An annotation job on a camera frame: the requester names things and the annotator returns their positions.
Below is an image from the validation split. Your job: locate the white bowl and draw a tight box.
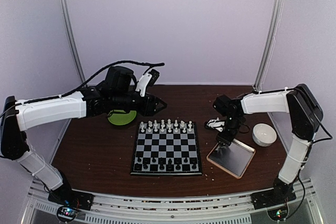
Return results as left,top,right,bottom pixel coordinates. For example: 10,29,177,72
253,123,277,147

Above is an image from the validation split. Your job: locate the front aluminium rail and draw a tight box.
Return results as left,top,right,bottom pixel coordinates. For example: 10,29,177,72
20,178,323,224

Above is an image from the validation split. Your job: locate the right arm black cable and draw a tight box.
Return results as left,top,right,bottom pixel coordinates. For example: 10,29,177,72
299,108,333,209

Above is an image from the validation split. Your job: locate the aluminium frame post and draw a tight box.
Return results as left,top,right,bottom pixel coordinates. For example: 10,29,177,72
253,0,284,91
60,0,85,82

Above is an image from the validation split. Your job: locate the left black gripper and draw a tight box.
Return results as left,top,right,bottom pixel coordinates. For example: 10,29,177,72
111,91,167,116

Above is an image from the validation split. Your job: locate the wooden metal tray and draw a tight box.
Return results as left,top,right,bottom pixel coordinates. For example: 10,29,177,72
206,139,256,179

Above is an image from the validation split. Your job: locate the left aluminium frame post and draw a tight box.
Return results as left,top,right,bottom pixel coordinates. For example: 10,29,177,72
60,0,85,82

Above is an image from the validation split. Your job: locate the black king piece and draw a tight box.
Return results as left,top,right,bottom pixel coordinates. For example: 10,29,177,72
166,158,174,172

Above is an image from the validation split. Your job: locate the green plate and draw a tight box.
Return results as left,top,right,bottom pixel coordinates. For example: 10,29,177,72
108,110,137,126

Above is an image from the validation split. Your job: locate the white rook piece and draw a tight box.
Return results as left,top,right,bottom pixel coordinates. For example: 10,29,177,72
140,122,145,133

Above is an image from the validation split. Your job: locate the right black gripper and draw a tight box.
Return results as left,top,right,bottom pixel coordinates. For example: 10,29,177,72
216,115,243,148

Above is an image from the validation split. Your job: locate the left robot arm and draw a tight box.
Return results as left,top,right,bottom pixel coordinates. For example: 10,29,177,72
1,66,167,205

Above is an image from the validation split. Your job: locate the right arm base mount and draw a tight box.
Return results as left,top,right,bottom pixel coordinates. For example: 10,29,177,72
251,189,297,210

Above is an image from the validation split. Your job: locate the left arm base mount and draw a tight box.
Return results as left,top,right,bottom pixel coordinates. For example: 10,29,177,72
48,190,94,210

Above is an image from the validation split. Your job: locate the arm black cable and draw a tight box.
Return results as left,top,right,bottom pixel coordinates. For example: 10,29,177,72
299,108,333,209
0,60,165,117

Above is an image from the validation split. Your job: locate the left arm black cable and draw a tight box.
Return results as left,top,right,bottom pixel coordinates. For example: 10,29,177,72
0,60,165,117

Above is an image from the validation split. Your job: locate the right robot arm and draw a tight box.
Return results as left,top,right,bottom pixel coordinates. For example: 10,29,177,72
213,83,323,204

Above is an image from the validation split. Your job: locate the right aluminium frame post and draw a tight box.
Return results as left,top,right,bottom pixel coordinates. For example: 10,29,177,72
253,0,284,91

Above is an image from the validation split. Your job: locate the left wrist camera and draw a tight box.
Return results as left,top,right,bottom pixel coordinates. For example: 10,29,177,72
135,69,160,97

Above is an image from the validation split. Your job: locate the black white chess board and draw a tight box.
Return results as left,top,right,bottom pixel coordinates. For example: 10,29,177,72
130,120,202,176

